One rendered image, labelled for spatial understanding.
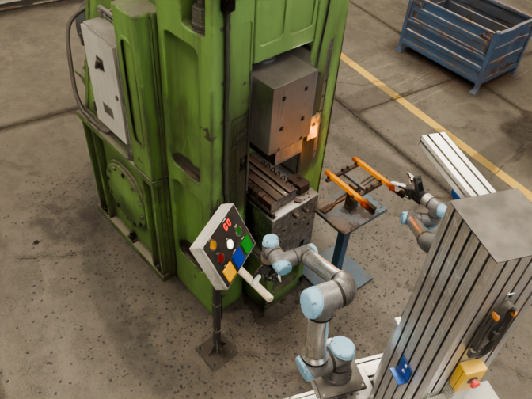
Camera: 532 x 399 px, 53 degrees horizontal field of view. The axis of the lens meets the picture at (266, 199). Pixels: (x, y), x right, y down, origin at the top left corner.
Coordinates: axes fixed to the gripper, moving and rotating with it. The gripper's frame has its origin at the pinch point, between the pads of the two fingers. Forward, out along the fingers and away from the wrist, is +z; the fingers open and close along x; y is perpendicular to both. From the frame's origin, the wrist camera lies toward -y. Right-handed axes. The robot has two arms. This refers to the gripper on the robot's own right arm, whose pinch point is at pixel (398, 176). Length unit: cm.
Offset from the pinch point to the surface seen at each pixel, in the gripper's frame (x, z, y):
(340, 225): -28.3, 12.9, 36.3
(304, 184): -44, 33, 8
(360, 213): -10.0, 12.8, 36.3
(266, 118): -77, 34, -52
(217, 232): -119, 16, -12
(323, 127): -19, 48, -14
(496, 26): 363, 152, 64
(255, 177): -66, 53, 7
